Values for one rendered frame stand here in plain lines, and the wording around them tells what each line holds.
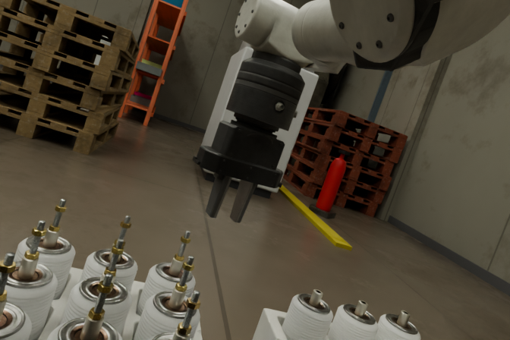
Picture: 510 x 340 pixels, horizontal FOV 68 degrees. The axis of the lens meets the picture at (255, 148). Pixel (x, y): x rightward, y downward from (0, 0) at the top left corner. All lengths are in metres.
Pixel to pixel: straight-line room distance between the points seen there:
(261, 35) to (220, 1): 7.79
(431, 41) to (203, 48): 7.84
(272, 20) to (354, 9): 0.22
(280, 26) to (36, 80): 2.47
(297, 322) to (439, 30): 0.72
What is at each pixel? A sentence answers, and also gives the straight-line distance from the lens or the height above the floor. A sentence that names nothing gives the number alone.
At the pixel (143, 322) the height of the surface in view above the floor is 0.22.
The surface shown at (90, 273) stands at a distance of 0.77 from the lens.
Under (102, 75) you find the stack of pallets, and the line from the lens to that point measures 2.73.
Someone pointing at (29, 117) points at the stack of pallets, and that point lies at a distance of 2.85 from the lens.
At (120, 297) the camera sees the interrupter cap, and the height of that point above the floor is 0.25.
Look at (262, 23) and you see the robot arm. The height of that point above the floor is 0.70.
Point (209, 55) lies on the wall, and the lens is 8.06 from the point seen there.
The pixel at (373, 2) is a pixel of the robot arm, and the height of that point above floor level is 0.68.
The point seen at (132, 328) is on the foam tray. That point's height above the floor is 0.18.
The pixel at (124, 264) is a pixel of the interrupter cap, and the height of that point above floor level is 0.25.
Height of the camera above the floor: 0.59
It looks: 4 degrees down
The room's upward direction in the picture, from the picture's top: 19 degrees clockwise
